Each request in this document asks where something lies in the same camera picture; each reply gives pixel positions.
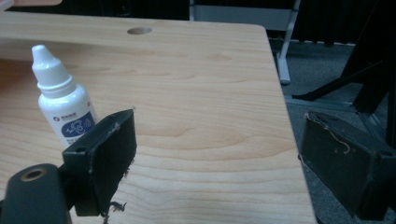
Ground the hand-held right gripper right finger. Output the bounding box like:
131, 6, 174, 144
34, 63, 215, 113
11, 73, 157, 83
298, 110, 396, 222

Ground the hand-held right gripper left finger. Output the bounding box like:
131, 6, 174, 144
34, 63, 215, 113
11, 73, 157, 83
62, 108, 138, 217

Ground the white dropper bottle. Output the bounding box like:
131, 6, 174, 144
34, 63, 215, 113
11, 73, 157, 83
31, 44, 99, 149

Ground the black stand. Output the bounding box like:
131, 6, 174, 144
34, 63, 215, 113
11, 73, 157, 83
291, 0, 396, 149

